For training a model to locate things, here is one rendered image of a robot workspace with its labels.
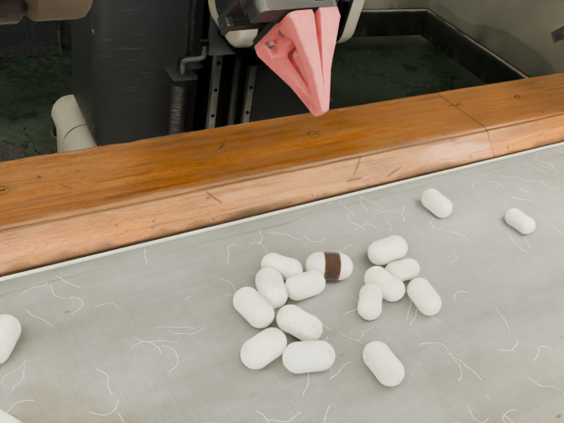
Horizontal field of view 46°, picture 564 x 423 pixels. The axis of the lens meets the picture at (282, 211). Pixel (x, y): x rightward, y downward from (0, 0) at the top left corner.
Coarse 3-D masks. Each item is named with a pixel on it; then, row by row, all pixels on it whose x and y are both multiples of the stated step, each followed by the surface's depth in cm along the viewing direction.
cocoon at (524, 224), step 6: (510, 210) 65; (516, 210) 64; (504, 216) 65; (510, 216) 64; (516, 216) 64; (522, 216) 64; (528, 216) 64; (510, 222) 65; (516, 222) 64; (522, 222) 64; (528, 222) 63; (534, 222) 64; (516, 228) 64; (522, 228) 64; (528, 228) 63; (534, 228) 64
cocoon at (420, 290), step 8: (416, 280) 54; (424, 280) 54; (408, 288) 54; (416, 288) 53; (424, 288) 53; (432, 288) 53; (416, 296) 53; (424, 296) 52; (432, 296) 52; (416, 304) 53; (424, 304) 52; (432, 304) 52; (440, 304) 52; (424, 312) 53; (432, 312) 52
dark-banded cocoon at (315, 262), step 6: (318, 252) 54; (312, 258) 54; (318, 258) 53; (324, 258) 53; (342, 258) 54; (348, 258) 54; (306, 264) 54; (312, 264) 53; (318, 264) 53; (324, 264) 53; (342, 264) 54; (348, 264) 54; (306, 270) 54; (318, 270) 53; (324, 270) 53; (342, 270) 54; (348, 270) 54; (342, 276) 54
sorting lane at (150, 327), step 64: (384, 192) 66; (448, 192) 68; (512, 192) 70; (128, 256) 53; (192, 256) 54; (256, 256) 56; (448, 256) 60; (512, 256) 61; (64, 320) 47; (128, 320) 48; (192, 320) 49; (320, 320) 51; (384, 320) 52; (448, 320) 53; (512, 320) 55; (0, 384) 42; (64, 384) 43; (128, 384) 44; (192, 384) 44; (256, 384) 45; (320, 384) 46; (448, 384) 48; (512, 384) 49
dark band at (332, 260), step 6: (324, 252) 54; (330, 252) 54; (330, 258) 54; (336, 258) 54; (330, 264) 53; (336, 264) 53; (330, 270) 53; (336, 270) 53; (324, 276) 54; (330, 276) 54; (336, 276) 54
